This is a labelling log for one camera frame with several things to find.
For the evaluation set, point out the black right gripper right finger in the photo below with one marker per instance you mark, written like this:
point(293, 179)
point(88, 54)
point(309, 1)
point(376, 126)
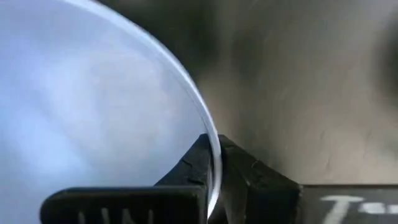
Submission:
point(248, 186)

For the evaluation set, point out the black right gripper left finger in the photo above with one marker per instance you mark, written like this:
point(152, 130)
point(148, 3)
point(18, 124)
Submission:
point(186, 177)

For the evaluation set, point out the light blue plastic bowl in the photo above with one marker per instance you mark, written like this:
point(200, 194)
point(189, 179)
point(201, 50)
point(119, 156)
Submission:
point(93, 93)

